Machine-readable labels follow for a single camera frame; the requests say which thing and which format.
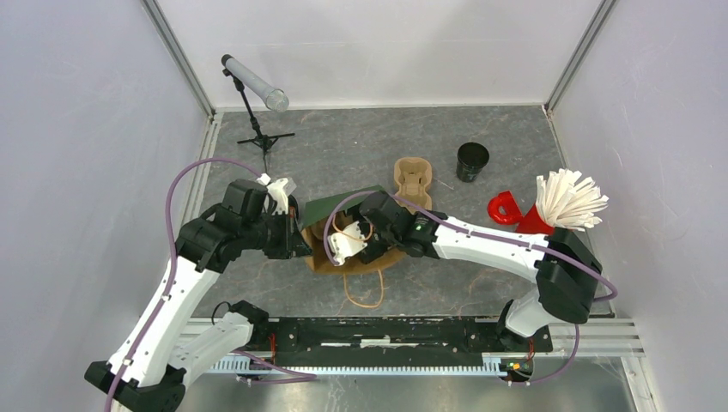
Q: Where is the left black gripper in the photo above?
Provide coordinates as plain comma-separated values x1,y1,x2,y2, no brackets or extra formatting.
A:
241,206,313,258

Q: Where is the green paper bag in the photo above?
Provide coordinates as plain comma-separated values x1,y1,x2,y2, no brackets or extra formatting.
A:
301,186,404,309

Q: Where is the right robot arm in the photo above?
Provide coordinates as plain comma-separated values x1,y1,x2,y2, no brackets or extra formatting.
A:
325,191,602,350

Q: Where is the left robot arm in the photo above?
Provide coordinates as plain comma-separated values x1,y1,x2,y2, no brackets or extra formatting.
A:
84,174,312,411

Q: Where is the cardboard cup carrier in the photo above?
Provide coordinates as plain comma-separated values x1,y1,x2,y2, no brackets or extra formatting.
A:
394,157,433,209

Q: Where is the black tripod stand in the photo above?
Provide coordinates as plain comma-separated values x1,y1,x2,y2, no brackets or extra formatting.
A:
222,69,295,173

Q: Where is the red mug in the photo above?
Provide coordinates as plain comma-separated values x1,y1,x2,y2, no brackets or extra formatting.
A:
487,191,555,235

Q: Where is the grey tube on stand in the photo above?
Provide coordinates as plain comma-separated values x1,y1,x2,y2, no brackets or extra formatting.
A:
221,54,289,112

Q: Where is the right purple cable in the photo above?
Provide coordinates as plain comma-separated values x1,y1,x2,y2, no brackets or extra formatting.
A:
323,190,619,388

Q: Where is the purple cable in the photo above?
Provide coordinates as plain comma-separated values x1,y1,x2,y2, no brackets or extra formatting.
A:
323,190,619,388
102,158,319,412

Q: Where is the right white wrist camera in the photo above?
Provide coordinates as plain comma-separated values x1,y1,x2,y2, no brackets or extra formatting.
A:
326,221,373,266

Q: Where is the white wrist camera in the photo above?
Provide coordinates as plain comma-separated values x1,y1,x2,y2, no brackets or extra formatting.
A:
326,221,373,266
256,173,297,215

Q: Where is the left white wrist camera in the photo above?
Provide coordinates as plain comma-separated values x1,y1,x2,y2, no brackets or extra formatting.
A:
256,173,297,215

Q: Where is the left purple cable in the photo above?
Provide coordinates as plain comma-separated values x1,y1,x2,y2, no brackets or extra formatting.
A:
102,158,319,412

